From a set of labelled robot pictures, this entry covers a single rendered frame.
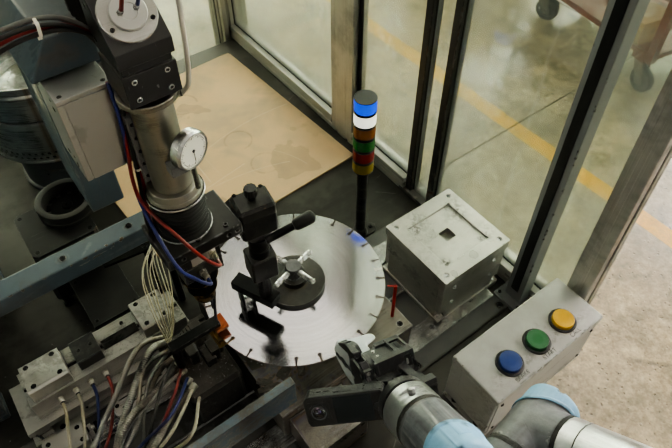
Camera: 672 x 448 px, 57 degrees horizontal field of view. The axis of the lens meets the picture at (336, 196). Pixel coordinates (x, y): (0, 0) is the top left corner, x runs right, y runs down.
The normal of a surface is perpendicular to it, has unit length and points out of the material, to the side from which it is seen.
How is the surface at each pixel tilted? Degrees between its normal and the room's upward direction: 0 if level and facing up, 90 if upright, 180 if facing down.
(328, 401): 58
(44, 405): 90
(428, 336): 0
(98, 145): 90
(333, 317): 0
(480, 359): 0
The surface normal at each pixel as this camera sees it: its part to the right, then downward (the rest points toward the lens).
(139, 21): 0.42, -0.05
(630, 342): 0.00, -0.67
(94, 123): 0.60, 0.59
